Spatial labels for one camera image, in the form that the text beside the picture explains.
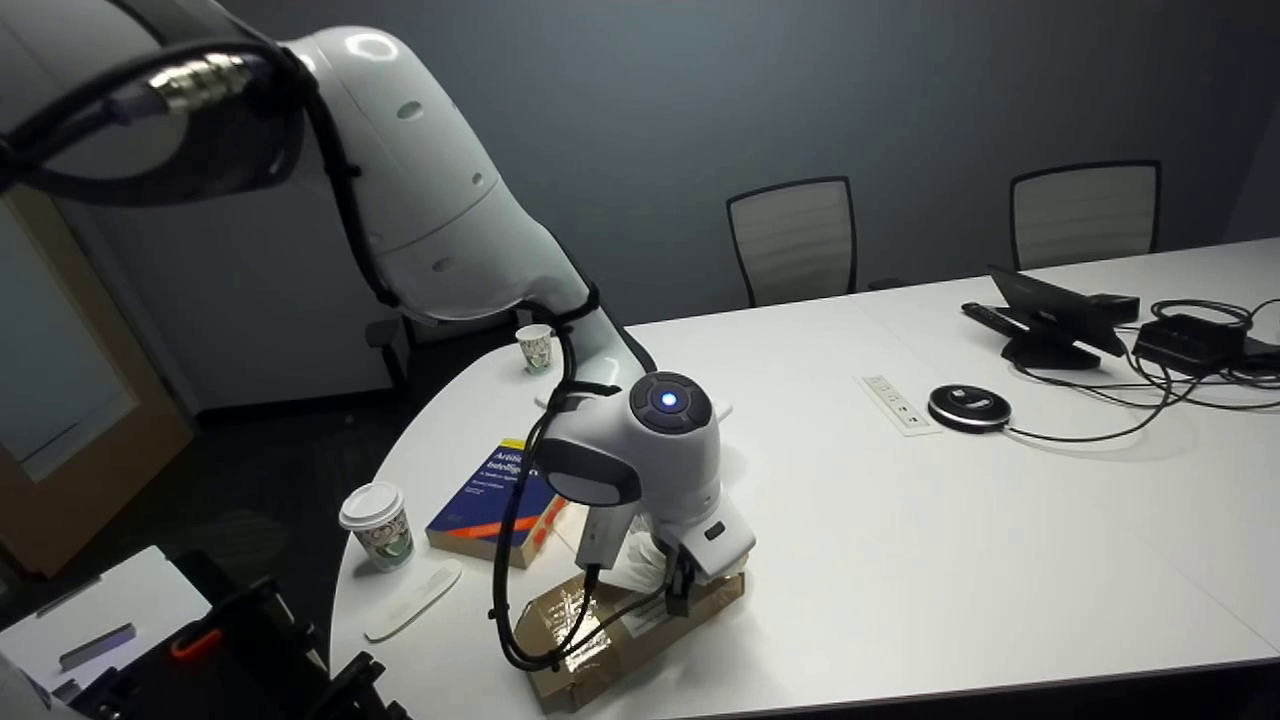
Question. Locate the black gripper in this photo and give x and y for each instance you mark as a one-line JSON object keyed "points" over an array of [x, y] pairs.
{"points": [[681, 567]]}

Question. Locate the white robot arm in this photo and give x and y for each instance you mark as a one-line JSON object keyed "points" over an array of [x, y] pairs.
{"points": [[441, 202]]}

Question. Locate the brown cardboard box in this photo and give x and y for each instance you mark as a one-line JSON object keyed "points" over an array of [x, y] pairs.
{"points": [[626, 654]]}

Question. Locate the black power adapter box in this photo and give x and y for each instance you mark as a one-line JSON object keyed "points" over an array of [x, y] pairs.
{"points": [[1188, 345]]}

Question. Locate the blue hardcover book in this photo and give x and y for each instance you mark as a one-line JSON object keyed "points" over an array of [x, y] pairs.
{"points": [[483, 506]]}

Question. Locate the small paper cup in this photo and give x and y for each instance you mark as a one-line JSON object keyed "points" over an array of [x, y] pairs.
{"points": [[532, 350]]}

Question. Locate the white label strip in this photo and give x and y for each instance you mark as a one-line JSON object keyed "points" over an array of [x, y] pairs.
{"points": [[902, 405]]}

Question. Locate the paper coffee cup white lid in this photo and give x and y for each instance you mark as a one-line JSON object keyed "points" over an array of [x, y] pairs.
{"points": [[377, 527]]}

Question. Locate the round black speaker puck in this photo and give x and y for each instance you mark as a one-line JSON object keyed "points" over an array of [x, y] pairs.
{"points": [[970, 405]]}

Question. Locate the grey mesh office chair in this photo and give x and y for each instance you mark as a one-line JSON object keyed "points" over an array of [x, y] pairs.
{"points": [[1080, 213], [795, 243]]}

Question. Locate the black equipment cart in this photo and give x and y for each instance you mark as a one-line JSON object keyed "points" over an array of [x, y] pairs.
{"points": [[264, 654]]}

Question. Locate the white paper sheet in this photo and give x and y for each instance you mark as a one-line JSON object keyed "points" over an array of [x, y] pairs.
{"points": [[122, 607]]}

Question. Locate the wooden door panel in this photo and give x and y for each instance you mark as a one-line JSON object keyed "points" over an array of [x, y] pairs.
{"points": [[134, 452]]}

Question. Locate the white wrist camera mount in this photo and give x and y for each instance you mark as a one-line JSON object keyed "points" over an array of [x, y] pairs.
{"points": [[714, 534]]}

